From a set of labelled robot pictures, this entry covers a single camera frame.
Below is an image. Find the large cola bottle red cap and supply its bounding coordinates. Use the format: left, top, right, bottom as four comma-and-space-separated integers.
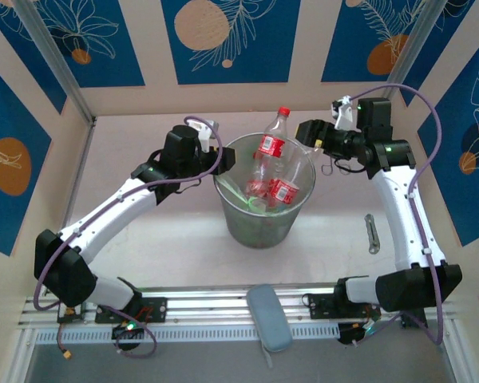
247, 106, 293, 188

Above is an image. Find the clear plastic bin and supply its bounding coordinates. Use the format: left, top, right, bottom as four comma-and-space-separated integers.
213, 132, 317, 249

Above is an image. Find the short red label bottle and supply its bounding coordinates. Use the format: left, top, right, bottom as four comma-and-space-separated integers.
269, 177, 303, 204

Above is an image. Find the black left base board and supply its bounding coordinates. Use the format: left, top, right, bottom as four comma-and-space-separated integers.
141, 297, 168, 324

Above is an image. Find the black base board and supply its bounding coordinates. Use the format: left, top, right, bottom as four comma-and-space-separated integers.
307, 294, 344, 320
141, 297, 168, 324

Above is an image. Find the grey zipper case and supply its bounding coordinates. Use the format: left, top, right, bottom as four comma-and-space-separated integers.
246, 283, 294, 368

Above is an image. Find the black right base board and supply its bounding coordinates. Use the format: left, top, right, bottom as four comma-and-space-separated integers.
307, 294, 344, 320

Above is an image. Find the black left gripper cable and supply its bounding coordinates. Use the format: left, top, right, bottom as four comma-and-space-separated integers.
174, 178, 205, 195

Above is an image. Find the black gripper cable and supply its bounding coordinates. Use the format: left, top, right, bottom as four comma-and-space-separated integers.
174, 178, 205, 195
334, 158, 369, 176

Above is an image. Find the small metal wire hook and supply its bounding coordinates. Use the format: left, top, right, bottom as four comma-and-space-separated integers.
321, 153, 337, 176

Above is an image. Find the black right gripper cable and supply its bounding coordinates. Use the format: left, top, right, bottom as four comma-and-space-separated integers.
334, 158, 369, 176

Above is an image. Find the aluminium frame post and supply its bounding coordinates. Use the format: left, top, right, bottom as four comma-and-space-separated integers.
373, 0, 452, 120
11, 0, 99, 128

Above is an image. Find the flat metal bracket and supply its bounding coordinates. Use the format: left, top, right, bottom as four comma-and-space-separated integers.
363, 214, 381, 255

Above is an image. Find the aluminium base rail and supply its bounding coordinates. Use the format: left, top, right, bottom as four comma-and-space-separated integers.
22, 282, 448, 325

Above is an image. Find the white slotted cable tray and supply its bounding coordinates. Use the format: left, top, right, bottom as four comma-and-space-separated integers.
35, 322, 340, 345

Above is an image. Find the black profile bracket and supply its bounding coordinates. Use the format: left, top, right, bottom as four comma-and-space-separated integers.
401, 309, 429, 330

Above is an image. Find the yellow connector with wire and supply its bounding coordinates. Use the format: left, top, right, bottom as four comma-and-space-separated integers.
57, 306, 73, 361

